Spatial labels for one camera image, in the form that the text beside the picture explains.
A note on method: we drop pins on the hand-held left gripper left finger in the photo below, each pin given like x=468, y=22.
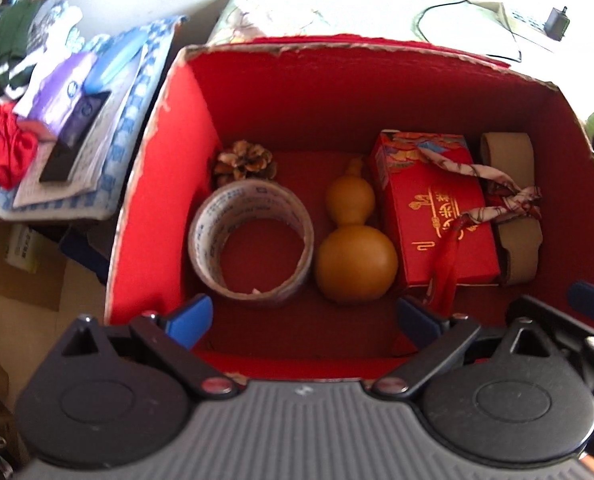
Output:
x=193, y=317

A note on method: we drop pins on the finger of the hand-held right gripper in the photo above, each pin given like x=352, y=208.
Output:
x=591, y=294

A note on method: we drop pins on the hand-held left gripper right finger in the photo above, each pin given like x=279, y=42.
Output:
x=418, y=319

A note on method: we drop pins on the small red patterned box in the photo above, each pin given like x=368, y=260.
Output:
x=429, y=210

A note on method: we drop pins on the large red cardboard box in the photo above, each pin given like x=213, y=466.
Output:
x=302, y=100

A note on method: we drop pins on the clear tape roll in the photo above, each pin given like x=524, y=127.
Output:
x=252, y=245

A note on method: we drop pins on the brown gourd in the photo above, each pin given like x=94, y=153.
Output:
x=354, y=250

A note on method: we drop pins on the brown cardboard roll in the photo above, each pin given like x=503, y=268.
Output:
x=514, y=220

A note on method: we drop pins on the brown cardboard carton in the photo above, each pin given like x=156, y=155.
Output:
x=37, y=280

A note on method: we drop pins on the pine cone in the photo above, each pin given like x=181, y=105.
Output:
x=244, y=160

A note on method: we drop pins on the pile of clothes and papers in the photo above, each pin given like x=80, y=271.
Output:
x=142, y=125

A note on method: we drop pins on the black box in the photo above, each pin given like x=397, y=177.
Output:
x=74, y=135

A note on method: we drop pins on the red cloth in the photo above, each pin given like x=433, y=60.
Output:
x=4, y=147

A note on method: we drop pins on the purple packet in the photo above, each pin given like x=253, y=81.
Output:
x=57, y=92

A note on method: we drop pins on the blue oblong case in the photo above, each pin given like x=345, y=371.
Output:
x=114, y=62

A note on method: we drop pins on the black charger plug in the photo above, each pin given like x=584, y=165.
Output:
x=556, y=22

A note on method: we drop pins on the white power strip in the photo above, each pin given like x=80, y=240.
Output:
x=519, y=17

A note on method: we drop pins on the green striped clothing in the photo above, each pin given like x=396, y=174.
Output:
x=4, y=35

